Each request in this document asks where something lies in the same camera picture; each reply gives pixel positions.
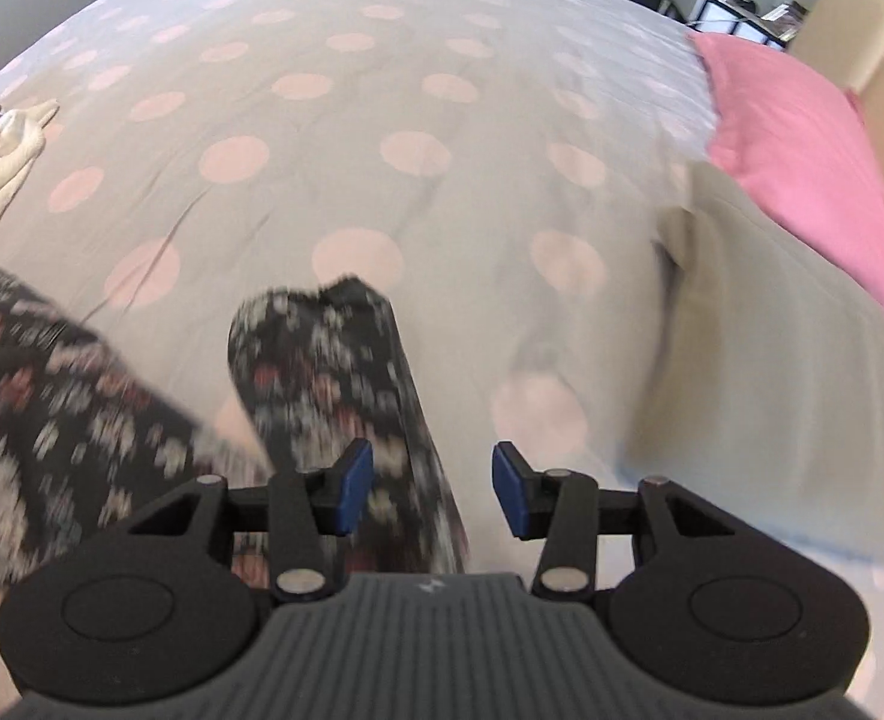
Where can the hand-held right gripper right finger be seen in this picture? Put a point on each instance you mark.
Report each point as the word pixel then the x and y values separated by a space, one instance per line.
pixel 508 491

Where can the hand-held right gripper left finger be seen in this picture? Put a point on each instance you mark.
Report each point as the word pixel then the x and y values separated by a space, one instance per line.
pixel 356 486

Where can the dark floral pants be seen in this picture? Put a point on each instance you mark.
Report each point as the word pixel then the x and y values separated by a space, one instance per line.
pixel 322 390

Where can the grey pillow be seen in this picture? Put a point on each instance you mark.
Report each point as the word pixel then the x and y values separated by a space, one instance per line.
pixel 757 360

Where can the polka dot bed sheet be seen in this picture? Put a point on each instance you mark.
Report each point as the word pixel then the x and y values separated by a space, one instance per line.
pixel 412 90

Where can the pink pillow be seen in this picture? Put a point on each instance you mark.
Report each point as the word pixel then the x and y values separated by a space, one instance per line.
pixel 794 157

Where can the white knit garment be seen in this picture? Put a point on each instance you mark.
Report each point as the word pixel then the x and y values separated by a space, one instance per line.
pixel 7 157

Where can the white shelf unit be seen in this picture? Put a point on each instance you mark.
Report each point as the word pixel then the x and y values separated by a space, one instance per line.
pixel 734 15

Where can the beige headboard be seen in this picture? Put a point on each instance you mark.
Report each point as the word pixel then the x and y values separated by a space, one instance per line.
pixel 877 45

